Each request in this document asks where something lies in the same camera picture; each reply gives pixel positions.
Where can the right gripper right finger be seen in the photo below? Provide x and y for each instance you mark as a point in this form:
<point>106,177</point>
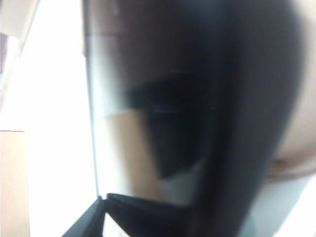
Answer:
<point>148,217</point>

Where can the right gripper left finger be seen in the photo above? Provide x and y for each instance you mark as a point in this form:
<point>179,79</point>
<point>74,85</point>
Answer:
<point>91,219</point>

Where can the black smartphone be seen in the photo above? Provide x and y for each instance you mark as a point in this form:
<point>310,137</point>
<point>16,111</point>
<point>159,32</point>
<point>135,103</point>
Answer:
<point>177,123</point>

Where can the beige pulp paper tray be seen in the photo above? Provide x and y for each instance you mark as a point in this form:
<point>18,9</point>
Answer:
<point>303,111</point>

